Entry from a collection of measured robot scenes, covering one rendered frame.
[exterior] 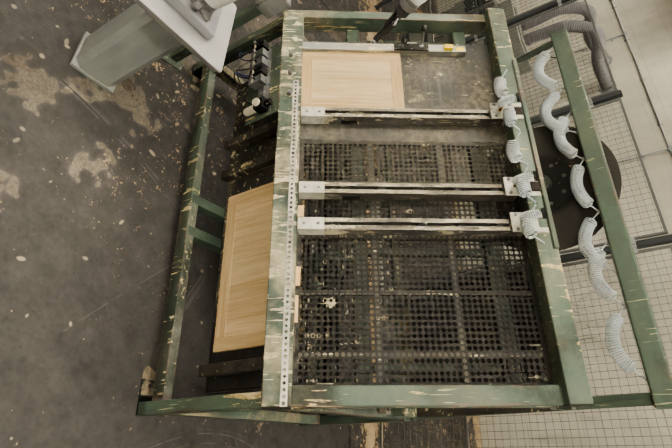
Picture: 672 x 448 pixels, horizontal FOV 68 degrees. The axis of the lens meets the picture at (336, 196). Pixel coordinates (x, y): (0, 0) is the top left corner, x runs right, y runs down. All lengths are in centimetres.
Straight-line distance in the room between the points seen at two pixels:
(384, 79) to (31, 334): 211
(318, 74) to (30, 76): 143
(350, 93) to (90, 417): 201
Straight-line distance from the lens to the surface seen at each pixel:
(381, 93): 281
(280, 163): 249
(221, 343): 271
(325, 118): 264
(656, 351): 273
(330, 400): 213
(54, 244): 260
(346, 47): 299
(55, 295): 256
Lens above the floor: 222
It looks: 29 degrees down
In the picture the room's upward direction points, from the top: 73 degrees clockwise
